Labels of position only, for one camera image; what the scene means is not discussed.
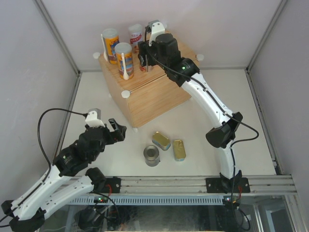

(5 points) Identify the silver round tin can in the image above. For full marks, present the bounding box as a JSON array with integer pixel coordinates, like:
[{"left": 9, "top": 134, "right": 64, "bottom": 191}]
[{"left": 143, "top": 145, "right": 160, "bottom": 167}]

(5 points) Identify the wooden box counter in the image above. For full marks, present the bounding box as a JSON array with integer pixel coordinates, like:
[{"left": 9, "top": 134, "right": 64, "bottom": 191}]
[{"left": 98, "top": 29, "right": 200, "bottom": 128}]

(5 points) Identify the black base bracket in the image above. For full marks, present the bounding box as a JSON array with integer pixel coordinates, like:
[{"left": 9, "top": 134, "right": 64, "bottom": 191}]
[
  {"left": 91, "top": 176, "right": 121, "bottom": 194},
  {"left": 206, "top": 177, "right": 251, "bottom": 193}
]

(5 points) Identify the aluminium frame rail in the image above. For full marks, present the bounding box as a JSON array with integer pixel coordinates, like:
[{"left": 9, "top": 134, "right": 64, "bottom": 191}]
[{"left": 57, "top": 175, "right": 296, "bottom": 194}]

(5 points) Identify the orange can with white spoon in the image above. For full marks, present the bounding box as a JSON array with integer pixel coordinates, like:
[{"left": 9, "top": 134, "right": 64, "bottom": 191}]
[{"left": 114, "top": 43, "right": 134, "bottom": 80}]

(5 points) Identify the black right base bracket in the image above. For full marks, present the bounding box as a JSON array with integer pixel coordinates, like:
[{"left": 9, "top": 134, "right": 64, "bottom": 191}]
[{"left": 206, "top": 177, "right": 251, "bottom": 193}]

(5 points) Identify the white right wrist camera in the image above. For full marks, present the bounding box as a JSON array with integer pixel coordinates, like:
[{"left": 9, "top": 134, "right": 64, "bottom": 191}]
[{"left": 145, "top": 20, "right": 165, "bottom": 46}]

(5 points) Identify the grey perforated cable tray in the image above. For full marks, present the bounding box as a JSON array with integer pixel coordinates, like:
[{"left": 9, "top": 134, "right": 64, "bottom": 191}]
[{"left": 69, "top": 195, "right": 224, "bottom": 206}]

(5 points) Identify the teal rectangular tin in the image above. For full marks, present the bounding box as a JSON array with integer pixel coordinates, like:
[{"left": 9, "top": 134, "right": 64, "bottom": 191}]
[{"left": 152, "top": 131, "right": 170, "bottom": 151}]

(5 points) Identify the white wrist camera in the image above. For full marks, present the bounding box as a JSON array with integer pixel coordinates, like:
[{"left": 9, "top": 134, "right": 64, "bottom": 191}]
[
  {"left": 145, "top": 20, "right": 165, "bottom": 46},
  {"left": 85, "top": 108, "right": 105, "bottom": 127}
]

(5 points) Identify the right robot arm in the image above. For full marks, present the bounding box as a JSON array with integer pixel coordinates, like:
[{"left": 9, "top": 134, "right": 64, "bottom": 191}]
[{"left": 138, "top": 33, "right": 243, "bottom": 193}]

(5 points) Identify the black left base bracket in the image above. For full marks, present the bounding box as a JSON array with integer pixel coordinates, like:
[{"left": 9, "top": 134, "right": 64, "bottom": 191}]
[{"left": 91, "top": 176, "right": 121, "bottom": 194}]

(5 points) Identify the white red tall can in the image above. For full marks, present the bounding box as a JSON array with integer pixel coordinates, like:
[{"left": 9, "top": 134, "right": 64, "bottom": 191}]
[{"left": 128, "top": 24, "right": 143, "bottom": 53}]

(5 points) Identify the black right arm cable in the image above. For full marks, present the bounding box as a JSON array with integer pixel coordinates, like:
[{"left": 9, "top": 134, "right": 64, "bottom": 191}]
[{"left": 144, "top": 26, "right": 260, "bottom": 208}]

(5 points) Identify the blue rectangular spam tin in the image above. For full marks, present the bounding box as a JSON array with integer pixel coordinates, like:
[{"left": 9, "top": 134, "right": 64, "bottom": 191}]
[{"left": 173, "top": 139, "right": 186, "bottom": 161}]

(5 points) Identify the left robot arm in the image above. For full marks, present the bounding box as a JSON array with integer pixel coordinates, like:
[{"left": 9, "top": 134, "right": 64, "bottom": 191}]
[{"left": 1, "top": 118, "right": 127, "bottom": 232}]

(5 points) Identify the orange tall can with spoon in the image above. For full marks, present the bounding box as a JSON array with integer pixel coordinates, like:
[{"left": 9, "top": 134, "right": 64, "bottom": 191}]
[{"left": 101, "top": 29, "right": 119, "bottom": 65}]

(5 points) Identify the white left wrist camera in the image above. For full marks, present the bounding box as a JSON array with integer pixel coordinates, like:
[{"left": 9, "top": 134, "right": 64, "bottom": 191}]
[{"left": 85, "top": 108, "right": 105, "bottom": 127}]

